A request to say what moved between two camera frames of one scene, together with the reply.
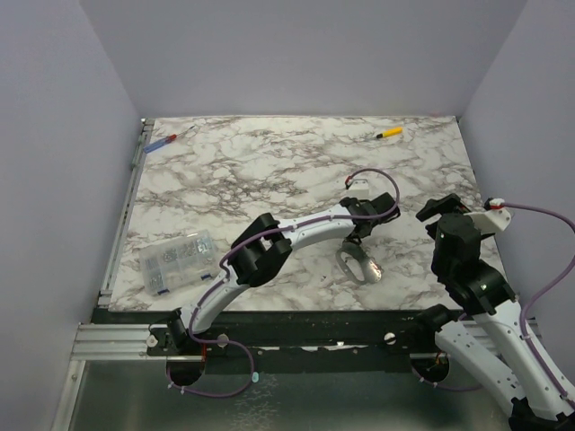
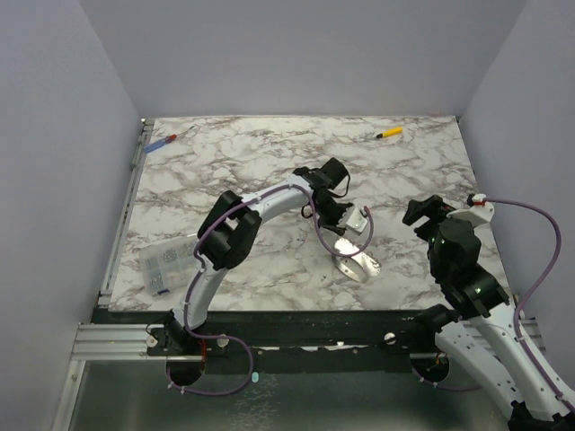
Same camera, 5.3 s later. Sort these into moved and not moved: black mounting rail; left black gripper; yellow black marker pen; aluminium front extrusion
Moved: left black gripper
Not moved: yellow black marker pen; aluminium front extrusion; black mounting rail
